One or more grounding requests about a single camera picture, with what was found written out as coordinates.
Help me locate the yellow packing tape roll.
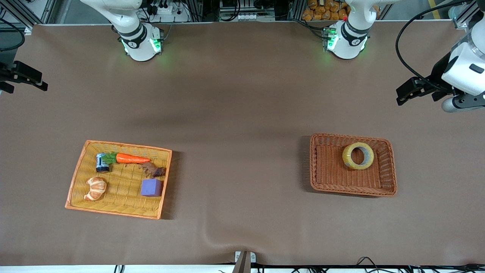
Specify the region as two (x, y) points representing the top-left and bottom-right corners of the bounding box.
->
(342, 142), (375, 170)

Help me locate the dark blue small can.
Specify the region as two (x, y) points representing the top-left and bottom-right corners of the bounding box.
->
(95, 153), (110, 173)

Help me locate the pile of orange round items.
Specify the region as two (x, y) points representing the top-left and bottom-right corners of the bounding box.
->
(302, 0), (351, 22)

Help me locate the brown woven rectangular basket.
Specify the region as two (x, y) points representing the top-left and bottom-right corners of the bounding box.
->
(310, 133), (398, 198)

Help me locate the orange toy carrot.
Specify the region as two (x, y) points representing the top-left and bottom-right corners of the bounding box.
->
(102, 151), (152, 165)

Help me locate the toy croissant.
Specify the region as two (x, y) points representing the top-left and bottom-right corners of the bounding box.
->
(83, 177), (108, 202)

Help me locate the white power strip with plugs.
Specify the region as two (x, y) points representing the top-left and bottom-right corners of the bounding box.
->
(146, 0), (191, 23)

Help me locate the dark brown toy food piece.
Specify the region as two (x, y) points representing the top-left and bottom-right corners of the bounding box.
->
(139, 162), (167, 178)

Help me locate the yellow woven tray orange rim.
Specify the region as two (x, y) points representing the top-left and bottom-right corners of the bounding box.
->
(64, 140), (173, 220)

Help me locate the purple cube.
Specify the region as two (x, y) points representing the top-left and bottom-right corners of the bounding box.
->
(140, 178), (164, 198)

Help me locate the black looped cable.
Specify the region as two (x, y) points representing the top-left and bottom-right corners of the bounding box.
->
(0, 18), (26, 52)

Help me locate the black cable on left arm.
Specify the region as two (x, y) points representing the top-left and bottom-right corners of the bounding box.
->
(395, 0), (475, 92)

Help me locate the aluminium frame profile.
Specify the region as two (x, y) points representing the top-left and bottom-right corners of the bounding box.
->
(0, 0), (57, 35)
(448, 0), (480, 30)

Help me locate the black cable along table edge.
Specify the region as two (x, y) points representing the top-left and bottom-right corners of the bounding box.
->
(258, 256), (485, 273)

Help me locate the metal table clamp bracket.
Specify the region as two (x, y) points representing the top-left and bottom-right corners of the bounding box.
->
(234, 250), (258, 273)

